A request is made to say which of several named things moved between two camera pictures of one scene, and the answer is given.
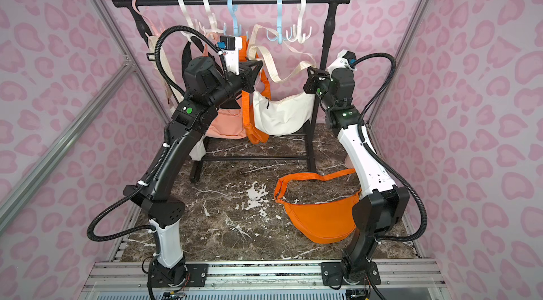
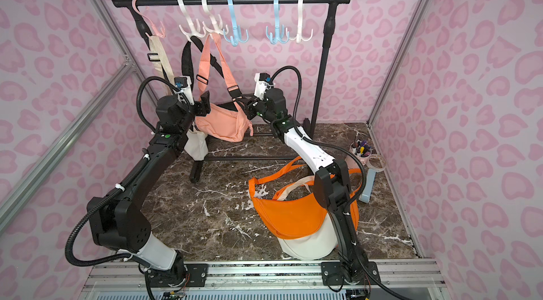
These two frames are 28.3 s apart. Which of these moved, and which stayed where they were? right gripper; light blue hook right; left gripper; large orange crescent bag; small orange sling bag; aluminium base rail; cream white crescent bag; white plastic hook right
Moved: cream white crescent bag; left gripper; small orange sling bag; right gripper; large orange crescent bag
Stayed: light blue hook right; white plastic hook right; aluminium base rail
